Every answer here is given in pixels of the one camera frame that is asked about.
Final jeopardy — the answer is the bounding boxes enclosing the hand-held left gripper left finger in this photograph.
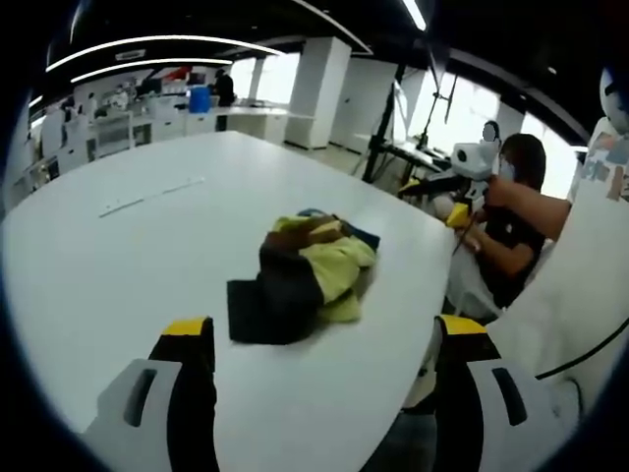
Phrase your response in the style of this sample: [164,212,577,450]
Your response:
[81,317,220,472]

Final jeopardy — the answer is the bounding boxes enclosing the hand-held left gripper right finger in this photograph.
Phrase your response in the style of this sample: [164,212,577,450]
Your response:
[434,314,559,472]

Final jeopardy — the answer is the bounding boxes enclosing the yellow and dark garment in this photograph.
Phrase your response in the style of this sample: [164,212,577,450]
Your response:
[225,208,382,346]

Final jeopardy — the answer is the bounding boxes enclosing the white tape template strip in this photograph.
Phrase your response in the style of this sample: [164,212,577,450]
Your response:
[97,175,205,218]

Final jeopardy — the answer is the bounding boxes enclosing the person's right hand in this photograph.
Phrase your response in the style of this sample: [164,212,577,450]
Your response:
[483,176,513,223]

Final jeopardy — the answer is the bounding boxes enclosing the black work table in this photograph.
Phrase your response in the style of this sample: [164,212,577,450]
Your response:
[380,139,456,181]

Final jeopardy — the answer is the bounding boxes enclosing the person's jeans leg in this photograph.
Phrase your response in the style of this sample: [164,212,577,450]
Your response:
[380,407,439,472]

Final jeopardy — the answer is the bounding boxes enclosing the black tripod stand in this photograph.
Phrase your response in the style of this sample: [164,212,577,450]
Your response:
[362,63,410,184]

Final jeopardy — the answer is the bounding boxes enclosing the person's white printed shirt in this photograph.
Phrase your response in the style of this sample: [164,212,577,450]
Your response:
[484,116,629,443]

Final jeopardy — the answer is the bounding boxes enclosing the white square column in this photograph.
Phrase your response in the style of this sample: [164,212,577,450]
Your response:
[285,36,353,149]

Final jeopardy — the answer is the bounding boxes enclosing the white worn device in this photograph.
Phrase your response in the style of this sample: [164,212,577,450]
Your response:
[599,67,629,135]

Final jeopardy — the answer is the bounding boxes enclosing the blue barrel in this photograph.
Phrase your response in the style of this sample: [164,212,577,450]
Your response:
[188,85,213,115]

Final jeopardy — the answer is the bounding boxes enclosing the row of white cabinets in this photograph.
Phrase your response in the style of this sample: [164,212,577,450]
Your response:
[29,95,289,171]

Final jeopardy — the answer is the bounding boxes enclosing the long ceiling light strip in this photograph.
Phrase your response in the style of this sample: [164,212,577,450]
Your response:
[45,33,284,74]

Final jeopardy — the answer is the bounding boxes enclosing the black cable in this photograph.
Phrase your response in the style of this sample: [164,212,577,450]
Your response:
[534,322,629,381]

